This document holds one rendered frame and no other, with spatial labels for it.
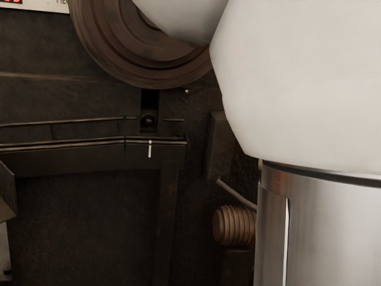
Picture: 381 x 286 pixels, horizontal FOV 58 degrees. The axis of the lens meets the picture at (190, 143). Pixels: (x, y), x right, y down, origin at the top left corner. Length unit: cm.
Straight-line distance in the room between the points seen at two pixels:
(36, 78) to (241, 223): 77
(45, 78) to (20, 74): 8
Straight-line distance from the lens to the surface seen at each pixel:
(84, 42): 102
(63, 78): 116
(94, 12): 98
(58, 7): 115
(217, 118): 109
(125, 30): 92
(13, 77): 118
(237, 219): 111
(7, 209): 99
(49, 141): 118
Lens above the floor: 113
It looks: 22 degrees down
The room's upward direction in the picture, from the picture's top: 6 degrees clockwise
